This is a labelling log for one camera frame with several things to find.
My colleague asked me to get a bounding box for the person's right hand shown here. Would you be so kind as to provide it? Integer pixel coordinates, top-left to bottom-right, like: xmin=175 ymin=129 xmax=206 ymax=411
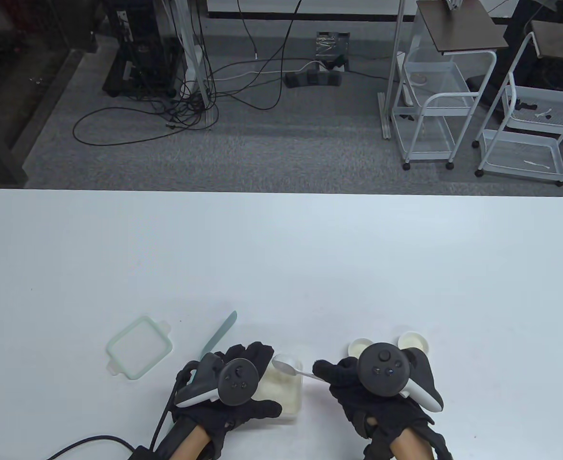
xmin=313 ymin=357 xmax=435 ymax=440

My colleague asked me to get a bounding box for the person's left hand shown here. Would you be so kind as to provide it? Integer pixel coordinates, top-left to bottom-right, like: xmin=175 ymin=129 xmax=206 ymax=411
xmin=169 ymin=342 xmax=283 ymax=458

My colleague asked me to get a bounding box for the clear plastic sugar container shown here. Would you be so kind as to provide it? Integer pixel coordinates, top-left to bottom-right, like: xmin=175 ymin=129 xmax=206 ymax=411
xmin=255 ymin=357 xmax=305 ymax=423

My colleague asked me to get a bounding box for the small round white dish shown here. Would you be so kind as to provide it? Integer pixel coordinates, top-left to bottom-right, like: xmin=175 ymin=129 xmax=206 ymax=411
xmin=348 ymin=338 xmax=373 ymax=359

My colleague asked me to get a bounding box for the white coffee spoon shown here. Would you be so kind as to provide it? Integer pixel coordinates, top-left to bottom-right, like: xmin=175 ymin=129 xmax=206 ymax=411
xmin=272 ymin=355 xmax=328 ymax=381

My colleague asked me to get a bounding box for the teal dessert spatula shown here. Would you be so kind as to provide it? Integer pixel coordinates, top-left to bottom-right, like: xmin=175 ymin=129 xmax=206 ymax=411
xmin=169 ymin=310 xmax=238 ymax=425

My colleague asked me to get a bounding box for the clear lid with green rim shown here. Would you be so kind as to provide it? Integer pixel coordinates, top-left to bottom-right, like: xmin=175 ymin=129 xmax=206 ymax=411
xmin=106 ymin=316 xmax=173 ymax=380

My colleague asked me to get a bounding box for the person's left forearm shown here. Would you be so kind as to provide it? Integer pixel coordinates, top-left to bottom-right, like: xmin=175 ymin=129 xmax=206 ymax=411
xmin=181 ymin=424 xmax=212 ymax=460

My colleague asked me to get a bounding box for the person's right forearm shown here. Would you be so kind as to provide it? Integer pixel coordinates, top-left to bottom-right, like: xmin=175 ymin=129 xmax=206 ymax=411
xmin=389 ymin=429 xmax=428 ymax=460

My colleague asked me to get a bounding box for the black and white left controller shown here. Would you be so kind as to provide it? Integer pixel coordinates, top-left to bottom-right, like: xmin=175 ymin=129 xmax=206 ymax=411
xmin=174 ymin=353 xmax=260 ymax=408

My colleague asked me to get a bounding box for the black and white controller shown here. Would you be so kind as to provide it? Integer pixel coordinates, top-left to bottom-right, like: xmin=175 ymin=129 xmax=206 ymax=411
xmin=357 ymin=342 xmax=444 ymax=413
xmin=174 ymin=353 xmax=260 ymax=408

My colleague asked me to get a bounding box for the black and white right controller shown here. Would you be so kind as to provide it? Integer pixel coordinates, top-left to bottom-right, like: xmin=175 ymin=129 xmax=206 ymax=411
xmin=357 ymin=342 xmax=444 ymax=413

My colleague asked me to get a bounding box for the black power strip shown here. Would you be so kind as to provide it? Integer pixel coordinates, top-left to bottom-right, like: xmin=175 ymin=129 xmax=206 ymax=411
xmin=284 ymin=69 xmax=344 ymax=89

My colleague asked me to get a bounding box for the black floor box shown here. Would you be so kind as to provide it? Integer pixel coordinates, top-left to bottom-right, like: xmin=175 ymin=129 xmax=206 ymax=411
xmin=316 ymin=32 xmax=350 ymax=68

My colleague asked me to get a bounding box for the black computer rack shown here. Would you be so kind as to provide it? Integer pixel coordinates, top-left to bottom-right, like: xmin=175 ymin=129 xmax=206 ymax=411
xmin=102 ymin=0 xmax=186 ymax=99

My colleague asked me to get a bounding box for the white cart with brown top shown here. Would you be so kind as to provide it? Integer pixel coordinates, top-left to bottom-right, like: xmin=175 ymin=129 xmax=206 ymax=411
xmin=391 ymin=0 xmax=510 ymax=171
xmin=473 ymin=20 xmax=563 ymax=187

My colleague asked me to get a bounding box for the dark glass partition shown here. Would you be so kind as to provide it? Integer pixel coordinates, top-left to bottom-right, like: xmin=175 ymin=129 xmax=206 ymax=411
xmin=0 ymin=0 xmax=105 ymax=188

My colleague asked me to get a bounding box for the white dish with handle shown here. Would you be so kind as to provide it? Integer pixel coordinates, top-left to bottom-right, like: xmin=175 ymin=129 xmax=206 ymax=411
xmin=398 ymin=332 xmax=430 ymax=355

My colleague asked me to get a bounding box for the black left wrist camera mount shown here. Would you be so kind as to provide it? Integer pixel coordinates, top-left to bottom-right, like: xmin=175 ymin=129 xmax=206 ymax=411
xmin=130 ymin=446 xmax=167 ymax=460

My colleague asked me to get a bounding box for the black glove cable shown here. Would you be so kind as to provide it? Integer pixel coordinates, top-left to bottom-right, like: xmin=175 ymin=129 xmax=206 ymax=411
xmin=47 ymin=369 xmax=186 ymax=460

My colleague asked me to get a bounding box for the silver aluminium frame leg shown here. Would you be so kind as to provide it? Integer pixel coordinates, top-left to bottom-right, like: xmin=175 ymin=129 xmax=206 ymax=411
xmin=377 ymin=0 xmax=407 ymax=140
xmin=174 ymin=0 xmax=219 ymax=130

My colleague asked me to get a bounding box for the bundle of black floor cables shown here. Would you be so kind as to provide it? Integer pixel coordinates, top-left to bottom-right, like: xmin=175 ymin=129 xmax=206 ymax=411
xmin=73 ymin=0 xmax=354 ymax=147

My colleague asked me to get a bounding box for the white floor cable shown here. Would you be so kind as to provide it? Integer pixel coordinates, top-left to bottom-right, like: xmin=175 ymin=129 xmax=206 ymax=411
xmin=210 ymin=60 xmax=320 ymax=82

